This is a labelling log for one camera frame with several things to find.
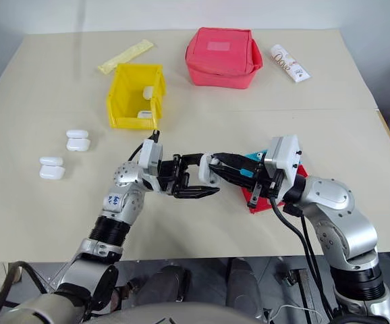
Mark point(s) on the white earbud charging case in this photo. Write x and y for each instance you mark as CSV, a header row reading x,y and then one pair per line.
x,y
147,92
78,141
51,168
204,172
145,114

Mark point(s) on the pale yellow long packet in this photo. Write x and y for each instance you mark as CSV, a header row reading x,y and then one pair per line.
x,y
124,56

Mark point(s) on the pink fabric zip bag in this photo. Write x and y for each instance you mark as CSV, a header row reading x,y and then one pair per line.
x,y
220,57

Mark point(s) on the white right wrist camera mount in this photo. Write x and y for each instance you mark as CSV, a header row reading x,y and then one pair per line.
x,y
284,155

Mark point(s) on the silver robot torso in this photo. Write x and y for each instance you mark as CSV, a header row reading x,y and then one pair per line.
x,y
147,314

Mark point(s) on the dark rounded shape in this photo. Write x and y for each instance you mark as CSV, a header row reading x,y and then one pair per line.
x,y
244,283

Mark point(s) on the white Dove tube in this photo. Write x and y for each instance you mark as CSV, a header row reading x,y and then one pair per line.
x,y
291,64

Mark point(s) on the yellow plastic bin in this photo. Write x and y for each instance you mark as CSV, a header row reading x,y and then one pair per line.
x,y
127,91

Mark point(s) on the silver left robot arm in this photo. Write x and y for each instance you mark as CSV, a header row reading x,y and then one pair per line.
x,y
127,202

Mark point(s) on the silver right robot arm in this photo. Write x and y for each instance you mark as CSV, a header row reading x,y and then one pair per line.
x,y
343,216

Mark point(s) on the white earbud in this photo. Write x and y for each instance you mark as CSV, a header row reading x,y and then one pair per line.
x,y
215,161

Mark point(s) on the red flat tray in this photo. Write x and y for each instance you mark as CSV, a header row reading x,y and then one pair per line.
x,y
260,204

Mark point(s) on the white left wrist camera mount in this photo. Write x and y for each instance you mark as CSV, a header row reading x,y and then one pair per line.
x,y
149,155

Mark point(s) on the metal table frame bracket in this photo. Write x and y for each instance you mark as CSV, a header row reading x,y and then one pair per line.
x,y
294,276

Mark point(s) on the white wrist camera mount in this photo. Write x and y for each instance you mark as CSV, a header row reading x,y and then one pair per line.
x,y
284,155
149,155

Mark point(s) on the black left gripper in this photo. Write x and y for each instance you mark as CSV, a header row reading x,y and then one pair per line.
x,y
168,177

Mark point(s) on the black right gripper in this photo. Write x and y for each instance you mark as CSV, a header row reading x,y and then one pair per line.
x,y
266,187

